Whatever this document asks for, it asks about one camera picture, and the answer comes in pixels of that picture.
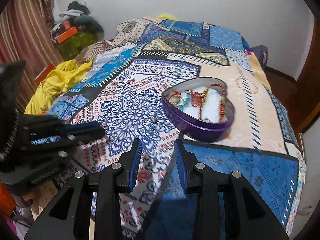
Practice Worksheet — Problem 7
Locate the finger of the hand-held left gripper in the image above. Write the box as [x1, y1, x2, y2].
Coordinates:
[59, 122, 103, 133]
[64, 129, 105, 145]

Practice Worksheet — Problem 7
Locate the dark bag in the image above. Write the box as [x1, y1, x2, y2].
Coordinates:
[250, 45, 268, 69]

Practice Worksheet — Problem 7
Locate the orange cloth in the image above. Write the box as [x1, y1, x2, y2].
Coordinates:
[0, 182, 17, 217]

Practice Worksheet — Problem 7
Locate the purple heart-shaped tin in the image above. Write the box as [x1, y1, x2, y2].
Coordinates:
[162, 77, 235, 143]

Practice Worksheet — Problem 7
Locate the yellow cloth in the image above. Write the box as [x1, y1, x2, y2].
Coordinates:
[24, 60, 93, 115]

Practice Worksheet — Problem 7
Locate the red cord bracelet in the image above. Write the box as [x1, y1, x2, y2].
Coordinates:
[192, 84, 227, 122]

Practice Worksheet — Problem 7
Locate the wooden door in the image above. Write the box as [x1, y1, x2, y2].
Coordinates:
[296, 12, 320, 130]

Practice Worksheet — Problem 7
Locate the striped red curtain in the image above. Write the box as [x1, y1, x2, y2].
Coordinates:
[0, 0, 63, 105]

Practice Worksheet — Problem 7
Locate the beaded bracelet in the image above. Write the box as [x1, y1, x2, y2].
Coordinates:
[167, 90, 198, 110]

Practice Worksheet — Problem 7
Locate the patterned orange bedsheet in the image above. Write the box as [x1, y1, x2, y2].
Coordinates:
[75, 40, 115, 63]

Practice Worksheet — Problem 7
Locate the patchwork printed blanket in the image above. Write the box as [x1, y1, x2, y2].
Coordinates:
[47, 17, 307, 240]

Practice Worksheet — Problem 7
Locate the flat orange box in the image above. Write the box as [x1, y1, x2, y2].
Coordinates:
[34, 64, 55, 85]

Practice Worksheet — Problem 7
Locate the pile of clothes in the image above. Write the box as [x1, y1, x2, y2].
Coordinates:
[51, 1, 104, 39]

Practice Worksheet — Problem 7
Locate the green cloth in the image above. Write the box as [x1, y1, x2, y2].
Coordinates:
[56, 30, 104, 62]

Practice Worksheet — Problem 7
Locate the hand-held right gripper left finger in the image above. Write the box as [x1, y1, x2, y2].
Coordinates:
[25, 138, 142, 240]

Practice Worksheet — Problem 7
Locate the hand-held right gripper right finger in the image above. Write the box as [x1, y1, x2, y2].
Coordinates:
[174, 139, 288, 240]

